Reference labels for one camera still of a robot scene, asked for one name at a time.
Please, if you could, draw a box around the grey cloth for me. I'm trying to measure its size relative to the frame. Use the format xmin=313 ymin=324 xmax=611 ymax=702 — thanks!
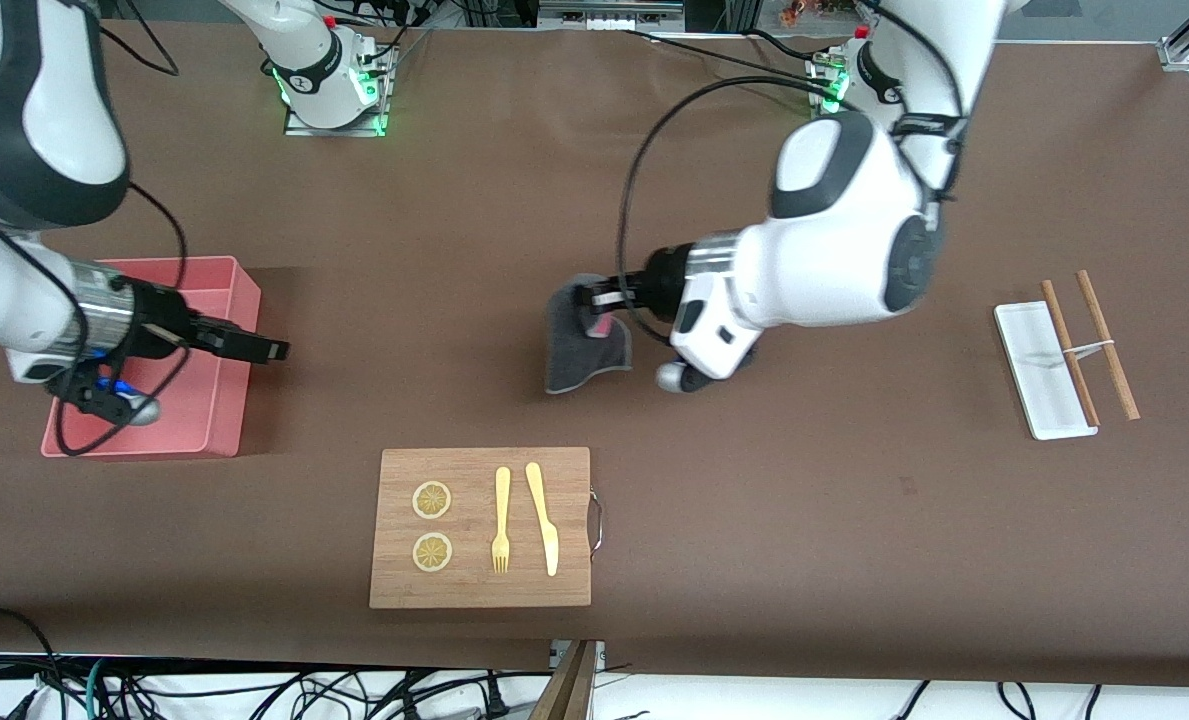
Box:
xmin=543 ymin=274 xmax=635 ymax=395

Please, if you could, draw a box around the yellow plastic fork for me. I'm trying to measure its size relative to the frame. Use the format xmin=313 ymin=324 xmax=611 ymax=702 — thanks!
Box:
xmin=491 ymin=466 xmax=512 ymax=575

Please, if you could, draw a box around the wooden cutting board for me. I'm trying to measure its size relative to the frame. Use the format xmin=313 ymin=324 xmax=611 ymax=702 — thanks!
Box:
xmin=369 ymin=447 xmax=593 ymax=610

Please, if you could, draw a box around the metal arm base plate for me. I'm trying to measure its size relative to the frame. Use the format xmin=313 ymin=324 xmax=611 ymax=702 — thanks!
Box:
xmin=807 ymin=52 xmax=857 ymax=119
xmin=282 ymin=38 xmax=397 ymax=139

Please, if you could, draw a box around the brown wooden chopstick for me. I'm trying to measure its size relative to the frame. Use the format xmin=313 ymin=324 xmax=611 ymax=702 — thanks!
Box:
xmin=1075 ymin=269 xmax=1142 ymax=422
xmin=1040 ymin=279 xmax=1102 ymax=429

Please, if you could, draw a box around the yellow plastic knife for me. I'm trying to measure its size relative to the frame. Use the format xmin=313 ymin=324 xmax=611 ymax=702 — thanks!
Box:
xmin=525 ymin=461 xmax=561 ymax=578

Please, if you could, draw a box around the wooden stand piece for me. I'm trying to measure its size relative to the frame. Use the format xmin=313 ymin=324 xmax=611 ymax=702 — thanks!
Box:
xmin=529 ymin=640 xmax=600 ymax=720

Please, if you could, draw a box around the black table cable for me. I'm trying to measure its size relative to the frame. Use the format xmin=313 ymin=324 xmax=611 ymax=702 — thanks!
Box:
xmin=622 ymin=28 xmax=835 ymax=91

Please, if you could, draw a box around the white rectangular tray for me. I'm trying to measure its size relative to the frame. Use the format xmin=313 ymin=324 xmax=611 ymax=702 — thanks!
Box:
xmin=993 ymin=300 xmax=1099 ymax=442

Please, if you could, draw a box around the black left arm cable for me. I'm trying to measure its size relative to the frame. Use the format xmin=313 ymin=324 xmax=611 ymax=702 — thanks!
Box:
xmin=616 ymin=0 xmax=975 ymax=351

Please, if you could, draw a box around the pink plastic bin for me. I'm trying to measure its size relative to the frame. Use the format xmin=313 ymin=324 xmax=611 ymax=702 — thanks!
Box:
xmin=40 ymin=256 xmax=263 ymax=460

